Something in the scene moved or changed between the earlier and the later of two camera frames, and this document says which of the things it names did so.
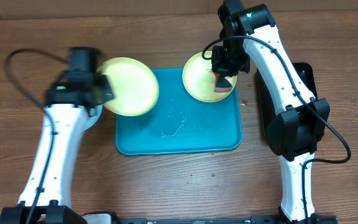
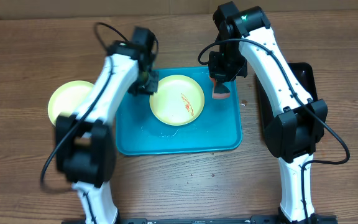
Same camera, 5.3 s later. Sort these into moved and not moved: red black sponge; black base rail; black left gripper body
Moved: black left gripper body
Not moved: red black sponge; black base rail
